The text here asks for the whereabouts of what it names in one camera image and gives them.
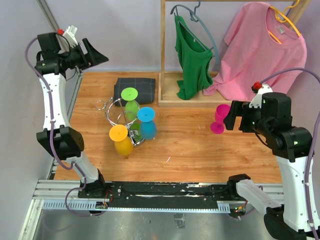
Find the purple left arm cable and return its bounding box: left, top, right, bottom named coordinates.
left=24, top=37, right=108, bottom=217

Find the blue plastic wine glass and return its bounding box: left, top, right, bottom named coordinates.
left=137, top=107, right=157, bottom=140

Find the dark grey folded cloth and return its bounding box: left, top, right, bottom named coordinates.
left=113, top=77, right=156, bottom=105

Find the aluminium frame rail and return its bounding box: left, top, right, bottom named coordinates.
left=36, top=0, right=81, bottom=77

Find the chrome wire wine glass rack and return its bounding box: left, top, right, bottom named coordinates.
left=94, top=97, right=145, bottom=148

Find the grey blue clothes hanger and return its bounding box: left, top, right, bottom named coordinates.
left=170, top=1, right=221, bottom=65

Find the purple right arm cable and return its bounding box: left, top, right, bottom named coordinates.
left=258, top=67, right=320, bottom=240

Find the pink t-shirt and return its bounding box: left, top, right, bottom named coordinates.
left=203, top=1, right=307, bottom=101

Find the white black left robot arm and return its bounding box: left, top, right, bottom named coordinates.
left=31, top=32, right=109, bottom=198

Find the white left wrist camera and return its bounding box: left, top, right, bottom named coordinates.
left=57, top=25, right=78, bottom=48

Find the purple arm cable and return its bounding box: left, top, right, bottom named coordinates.
left=258, top=67, right=320, bottom=240
left=24, top=37, right=108, bottom=217

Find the magenta plastic wine glass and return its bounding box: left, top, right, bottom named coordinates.
left=210, top=104, right=231, bottom=134

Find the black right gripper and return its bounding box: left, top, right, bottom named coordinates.
left=223, top=99, right=272, bottom=137

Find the yellow plastic wine glass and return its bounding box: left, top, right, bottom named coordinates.
left=109, top=124, right=134, bottom=156

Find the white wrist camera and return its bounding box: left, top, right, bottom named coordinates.
left=57, top=25, right=78, bottom=48
left=249, top=81, right=273, bottom=109

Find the green tank top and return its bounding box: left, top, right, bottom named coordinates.
left=174, top=15, right=214, bottom=100

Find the yellow clothes hanger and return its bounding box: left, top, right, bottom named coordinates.
left=268, top=0, right=302, bottom=45

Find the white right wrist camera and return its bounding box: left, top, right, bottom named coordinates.
left=249, top=81, right=273, bottom=109

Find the wooden clothes rack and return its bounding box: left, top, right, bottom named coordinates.
left=158, top=0, right=311, bottom=108

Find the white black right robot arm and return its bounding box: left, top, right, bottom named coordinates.
left=223, top=92, right=320, bottom=240

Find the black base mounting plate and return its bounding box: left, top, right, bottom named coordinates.
left=77, top=181, right=245, bottom=210

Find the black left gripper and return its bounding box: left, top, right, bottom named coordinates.
left=59, top=38, right=109, bottom=71

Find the lime green plastic wine glass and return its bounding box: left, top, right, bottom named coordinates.
left=121, top=87, right=140, bottom=121

